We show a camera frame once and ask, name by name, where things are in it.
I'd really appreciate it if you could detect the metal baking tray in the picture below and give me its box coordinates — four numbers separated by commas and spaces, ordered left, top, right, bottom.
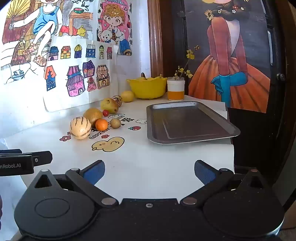
146, 101, 241, 144

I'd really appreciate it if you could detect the coloured houses drawing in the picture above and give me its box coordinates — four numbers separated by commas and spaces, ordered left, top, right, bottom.
43, 35, 119, 113

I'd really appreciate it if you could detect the wooden door frame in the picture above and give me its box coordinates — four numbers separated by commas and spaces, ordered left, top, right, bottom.
147, 0, 173, 79

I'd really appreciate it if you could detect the large golden orange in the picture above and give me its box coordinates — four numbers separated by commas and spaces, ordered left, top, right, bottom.
83, 108, 103, 127

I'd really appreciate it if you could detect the yellow flower twig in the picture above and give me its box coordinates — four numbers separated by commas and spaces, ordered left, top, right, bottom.
172, 46, 200, 80

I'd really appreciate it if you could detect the yellow speckled pear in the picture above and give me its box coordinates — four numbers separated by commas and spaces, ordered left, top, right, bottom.
100, 98, 119, 113

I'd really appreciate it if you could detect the fan figure drawing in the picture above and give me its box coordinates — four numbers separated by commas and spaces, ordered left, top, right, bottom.
0, 0, 97, 85

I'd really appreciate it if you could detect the orange dress figure poster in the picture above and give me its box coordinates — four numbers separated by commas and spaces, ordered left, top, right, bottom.
184, 0, 272, 113

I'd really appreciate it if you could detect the small tangerine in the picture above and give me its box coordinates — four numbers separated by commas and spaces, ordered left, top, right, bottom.
95, 119, 109, 131

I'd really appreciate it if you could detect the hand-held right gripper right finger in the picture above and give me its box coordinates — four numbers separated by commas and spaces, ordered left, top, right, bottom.
180, 159, 269, 207

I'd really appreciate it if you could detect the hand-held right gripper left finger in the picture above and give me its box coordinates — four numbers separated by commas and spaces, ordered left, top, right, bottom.
34, 159, 119, 208

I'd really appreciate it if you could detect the yellow plastic bowl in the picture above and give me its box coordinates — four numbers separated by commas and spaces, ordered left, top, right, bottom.
126, 77, 167, 100

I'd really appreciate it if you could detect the pale striped pepino melon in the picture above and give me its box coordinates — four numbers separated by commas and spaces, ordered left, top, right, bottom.
70, 116, 92, 140

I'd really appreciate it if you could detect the teddy bear figure drawing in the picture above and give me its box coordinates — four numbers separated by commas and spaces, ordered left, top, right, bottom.
97, 0, 133, 56

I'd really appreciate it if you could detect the white and orange cup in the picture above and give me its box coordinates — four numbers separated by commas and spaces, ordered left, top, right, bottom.
167, 77, 185, 101

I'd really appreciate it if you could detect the yellow lemon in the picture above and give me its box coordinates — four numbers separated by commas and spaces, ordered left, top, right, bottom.
121, 90, 135, 103

